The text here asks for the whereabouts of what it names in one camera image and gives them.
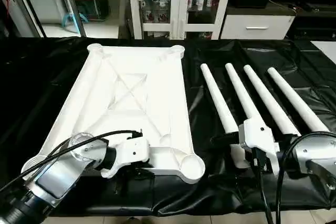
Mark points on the white plastic table top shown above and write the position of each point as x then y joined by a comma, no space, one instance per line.
131,93

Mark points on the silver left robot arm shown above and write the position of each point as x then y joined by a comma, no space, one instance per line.
58,174

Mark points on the black table mat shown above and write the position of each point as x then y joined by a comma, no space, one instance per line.
173,198

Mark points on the white drawer unit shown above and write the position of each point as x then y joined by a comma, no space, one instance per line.
257,27

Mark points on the white side table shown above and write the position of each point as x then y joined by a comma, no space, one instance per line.
325,50

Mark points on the white glass door cabinet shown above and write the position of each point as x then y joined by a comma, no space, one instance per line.
178,3

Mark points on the blue plastic stool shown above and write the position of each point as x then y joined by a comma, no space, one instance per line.
68,20

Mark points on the grey metal frame post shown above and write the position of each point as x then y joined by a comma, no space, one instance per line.
23,3
72,3

